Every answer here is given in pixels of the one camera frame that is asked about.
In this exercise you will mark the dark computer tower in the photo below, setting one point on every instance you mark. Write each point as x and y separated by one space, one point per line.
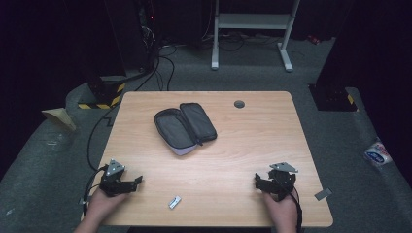
147 32

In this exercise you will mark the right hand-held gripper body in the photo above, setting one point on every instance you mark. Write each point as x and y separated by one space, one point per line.
281 181

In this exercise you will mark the white metal stand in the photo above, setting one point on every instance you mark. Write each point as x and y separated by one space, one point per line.
252 21

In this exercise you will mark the person's left hand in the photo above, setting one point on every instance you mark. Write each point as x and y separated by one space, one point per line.
104 204

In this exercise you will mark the white printed plastic packet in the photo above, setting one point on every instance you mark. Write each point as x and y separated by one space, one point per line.
377 154

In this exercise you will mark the beige cardboard wedge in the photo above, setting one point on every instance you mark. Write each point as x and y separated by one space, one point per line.
60 117

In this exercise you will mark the person's right hand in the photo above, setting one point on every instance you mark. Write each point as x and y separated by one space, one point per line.
282 210

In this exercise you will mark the black yellow striped post base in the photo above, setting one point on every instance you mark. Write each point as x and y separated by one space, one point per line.
107 93
333 98

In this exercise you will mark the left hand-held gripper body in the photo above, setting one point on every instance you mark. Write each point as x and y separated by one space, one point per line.
111 181

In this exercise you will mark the small white flash drive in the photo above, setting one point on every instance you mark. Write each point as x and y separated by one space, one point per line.
174 202

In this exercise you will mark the open black zip pouch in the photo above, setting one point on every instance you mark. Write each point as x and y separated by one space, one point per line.
184 127

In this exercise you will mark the grey tape strip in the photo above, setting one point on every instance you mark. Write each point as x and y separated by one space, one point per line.
323 194

